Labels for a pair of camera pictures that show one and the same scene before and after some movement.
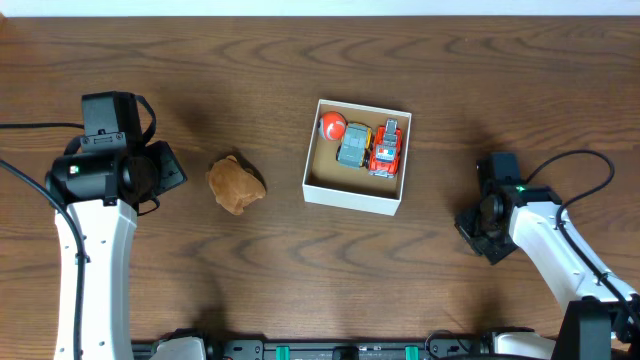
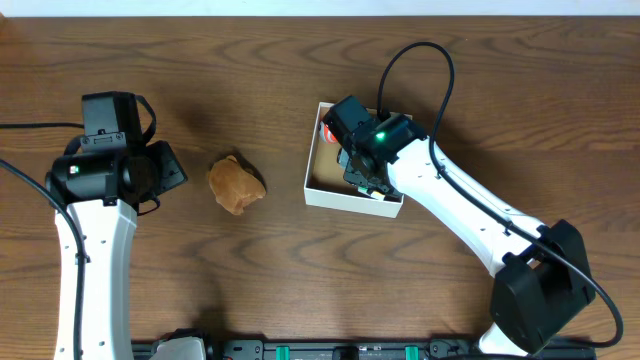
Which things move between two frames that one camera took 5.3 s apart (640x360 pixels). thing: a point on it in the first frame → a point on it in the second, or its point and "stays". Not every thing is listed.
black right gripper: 480,233 → 365,181
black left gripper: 170,165 stays
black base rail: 304,349 stays
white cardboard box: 326,182 stays
